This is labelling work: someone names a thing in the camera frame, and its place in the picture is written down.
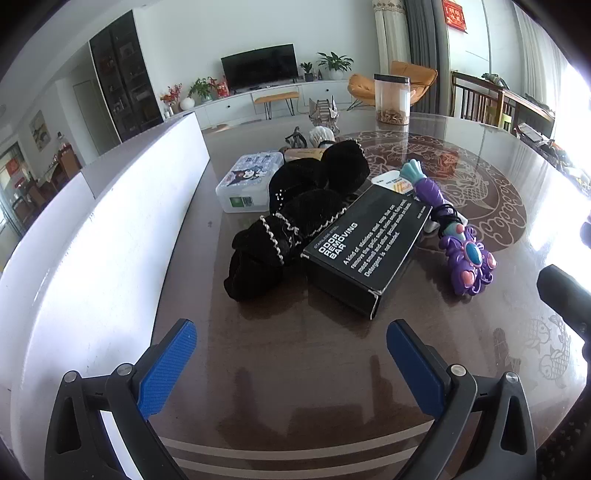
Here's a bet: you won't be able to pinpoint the orange lounge chair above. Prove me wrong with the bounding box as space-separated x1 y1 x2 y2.
347 61 438 110

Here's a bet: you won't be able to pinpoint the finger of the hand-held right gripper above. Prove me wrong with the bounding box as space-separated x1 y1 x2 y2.
537 264 591 365

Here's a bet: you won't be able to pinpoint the large leafy potted plant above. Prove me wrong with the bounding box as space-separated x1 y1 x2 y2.
316 52 354 80

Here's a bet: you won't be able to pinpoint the black cardboard box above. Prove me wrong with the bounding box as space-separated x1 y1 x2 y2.
301 185 433 320

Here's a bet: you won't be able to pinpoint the black hair tie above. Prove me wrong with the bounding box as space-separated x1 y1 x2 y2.
431 203 469 229

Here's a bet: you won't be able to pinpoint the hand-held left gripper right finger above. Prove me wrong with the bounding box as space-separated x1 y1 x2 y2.
386 318 539 480

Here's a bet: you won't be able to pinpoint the dark display cabinet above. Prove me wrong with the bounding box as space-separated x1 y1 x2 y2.
89 10 164 143

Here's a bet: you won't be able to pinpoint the white television console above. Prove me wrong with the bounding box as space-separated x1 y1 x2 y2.
164 79 352 127

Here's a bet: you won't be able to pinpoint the beige curtain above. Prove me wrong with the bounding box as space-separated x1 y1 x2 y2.
373 0 409 77

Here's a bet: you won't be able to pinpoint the green potted plant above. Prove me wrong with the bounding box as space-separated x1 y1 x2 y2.
188 78 218 102

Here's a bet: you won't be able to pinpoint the pack of wooden chopsticks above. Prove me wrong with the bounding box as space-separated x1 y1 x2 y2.
307 126 339 149

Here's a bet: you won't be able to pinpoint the framed wall painting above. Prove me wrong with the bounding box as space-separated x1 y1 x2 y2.
30 110 49 151

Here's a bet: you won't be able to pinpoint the small white card packet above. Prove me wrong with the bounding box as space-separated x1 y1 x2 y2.
372 170 416 199

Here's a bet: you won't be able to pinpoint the small wooden model toy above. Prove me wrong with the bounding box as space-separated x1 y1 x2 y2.
308 95 340 127

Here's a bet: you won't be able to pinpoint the red wall hanging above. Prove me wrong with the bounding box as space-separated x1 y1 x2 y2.
442 0 468 33

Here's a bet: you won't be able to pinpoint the black velvet cloth silver trim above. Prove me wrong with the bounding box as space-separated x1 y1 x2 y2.
223 138 371 303

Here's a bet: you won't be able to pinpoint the clear jar black lid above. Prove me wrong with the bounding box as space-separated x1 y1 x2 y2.
374 74 411 125

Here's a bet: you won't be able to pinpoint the purple toy wand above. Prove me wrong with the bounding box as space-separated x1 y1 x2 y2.
399 159 498 297

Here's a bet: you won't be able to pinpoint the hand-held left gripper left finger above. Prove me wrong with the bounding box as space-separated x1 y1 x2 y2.
44 318 198 480

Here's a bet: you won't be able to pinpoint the orange stool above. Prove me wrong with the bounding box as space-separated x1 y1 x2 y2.
254 91 300 120

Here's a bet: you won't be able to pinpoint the wooden chair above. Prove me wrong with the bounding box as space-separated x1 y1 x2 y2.
496 88 555 137
450 70 504 127

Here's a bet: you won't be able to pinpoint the grey curtain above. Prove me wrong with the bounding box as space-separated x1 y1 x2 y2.
405 0 451 116

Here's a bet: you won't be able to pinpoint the red flowers in vase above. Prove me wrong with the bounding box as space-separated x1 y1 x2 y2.
160 84 183 116

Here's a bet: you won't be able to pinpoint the white plastic box cartoon print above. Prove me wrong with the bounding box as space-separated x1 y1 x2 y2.
215 151 284 214

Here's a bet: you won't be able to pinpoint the black television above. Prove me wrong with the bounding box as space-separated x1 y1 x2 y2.
221 44 297 89

